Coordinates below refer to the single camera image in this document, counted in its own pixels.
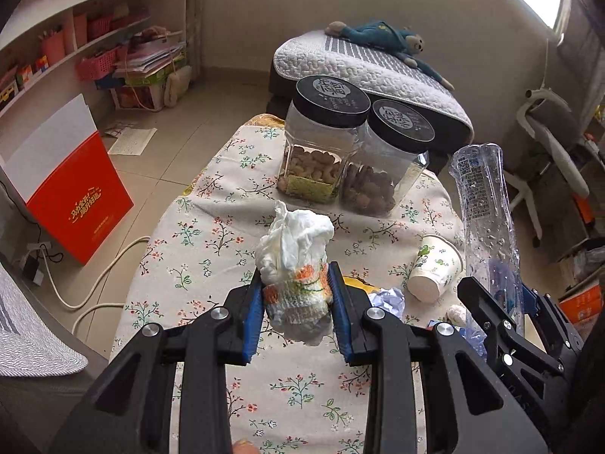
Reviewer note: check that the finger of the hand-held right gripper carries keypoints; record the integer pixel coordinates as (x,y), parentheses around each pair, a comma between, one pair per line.
(553,317)
(472,293)

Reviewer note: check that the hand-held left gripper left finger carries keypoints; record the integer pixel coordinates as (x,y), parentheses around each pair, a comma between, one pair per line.
(255,314)

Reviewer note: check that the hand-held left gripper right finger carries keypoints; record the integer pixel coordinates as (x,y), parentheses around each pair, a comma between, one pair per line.
(340,314)

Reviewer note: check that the yellow wrapper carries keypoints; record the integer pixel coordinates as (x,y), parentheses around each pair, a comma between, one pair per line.
(359,284)

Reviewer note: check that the blue white wrapper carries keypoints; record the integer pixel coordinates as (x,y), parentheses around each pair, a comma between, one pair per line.
(385,302)

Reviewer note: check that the paper cup green print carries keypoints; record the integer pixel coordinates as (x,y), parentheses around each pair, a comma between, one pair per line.
(435,265)

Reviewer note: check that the white tissue orange print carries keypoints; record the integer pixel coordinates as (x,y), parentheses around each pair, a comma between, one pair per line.
(293,246)

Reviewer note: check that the clear plastic bottle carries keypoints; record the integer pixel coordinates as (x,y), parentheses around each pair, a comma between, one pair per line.
(482,198)

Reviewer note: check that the person's left hand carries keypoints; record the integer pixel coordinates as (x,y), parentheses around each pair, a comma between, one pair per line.
(246,448)

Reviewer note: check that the small white paper ball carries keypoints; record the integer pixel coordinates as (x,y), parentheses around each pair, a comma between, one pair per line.
(457,313)

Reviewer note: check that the orange paper bag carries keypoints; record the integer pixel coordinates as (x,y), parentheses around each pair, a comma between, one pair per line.
(581,305)

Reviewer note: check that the floral tablecloth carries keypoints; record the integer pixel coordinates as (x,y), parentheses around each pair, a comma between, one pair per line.
(198,246)

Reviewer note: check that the orange box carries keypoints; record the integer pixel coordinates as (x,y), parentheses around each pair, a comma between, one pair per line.
(583,210)

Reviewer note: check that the clear jar of brown nuts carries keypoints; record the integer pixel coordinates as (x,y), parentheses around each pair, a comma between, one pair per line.
(378,161)

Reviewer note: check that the wooden desk with shelves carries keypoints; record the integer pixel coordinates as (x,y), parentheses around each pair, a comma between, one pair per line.
(591,161)

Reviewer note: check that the grey white office chair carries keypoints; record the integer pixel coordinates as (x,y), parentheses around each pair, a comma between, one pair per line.
(553,142)

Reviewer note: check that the clear jar of cashews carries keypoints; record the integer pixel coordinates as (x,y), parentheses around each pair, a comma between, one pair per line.
(312,118)

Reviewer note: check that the paper sheet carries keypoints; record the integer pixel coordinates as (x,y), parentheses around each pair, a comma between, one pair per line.
(132,141)

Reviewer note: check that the red and white box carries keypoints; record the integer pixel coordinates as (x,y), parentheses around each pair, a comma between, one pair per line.
(71,189)

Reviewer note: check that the black power adapter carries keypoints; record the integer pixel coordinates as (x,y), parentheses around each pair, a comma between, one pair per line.
(33,270)

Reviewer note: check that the grey woven mat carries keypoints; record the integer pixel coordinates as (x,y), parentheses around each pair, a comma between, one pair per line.
(28,331)

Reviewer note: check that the patterned curtain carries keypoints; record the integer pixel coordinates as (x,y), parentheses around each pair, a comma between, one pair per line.
(194,9)
(586,71)

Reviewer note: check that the grey white quilted cover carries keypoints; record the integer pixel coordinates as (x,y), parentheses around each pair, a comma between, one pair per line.
(331,64)

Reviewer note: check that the blue monkey plush toy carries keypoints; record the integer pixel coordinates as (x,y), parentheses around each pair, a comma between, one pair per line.
(378,33)

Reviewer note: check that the stack of papers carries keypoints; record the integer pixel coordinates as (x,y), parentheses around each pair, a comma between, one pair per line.
(151,56)

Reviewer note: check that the pink plastic basket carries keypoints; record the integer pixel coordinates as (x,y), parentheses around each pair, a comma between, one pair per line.
(100,27)
(97,65)

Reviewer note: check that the pink storage container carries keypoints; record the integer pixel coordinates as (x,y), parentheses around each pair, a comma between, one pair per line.
(53,47)

